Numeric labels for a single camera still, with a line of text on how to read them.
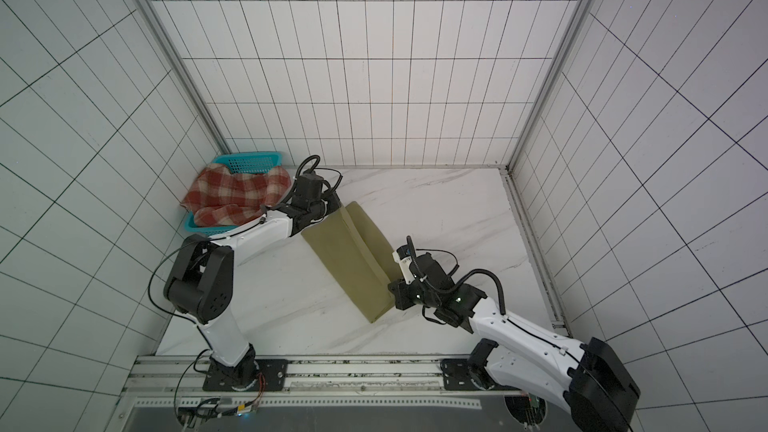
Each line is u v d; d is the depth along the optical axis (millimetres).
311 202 726
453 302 579
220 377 669
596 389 393
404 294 683
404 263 711
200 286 475
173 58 874
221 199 1035
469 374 650
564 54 851
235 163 1138
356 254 854
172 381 730
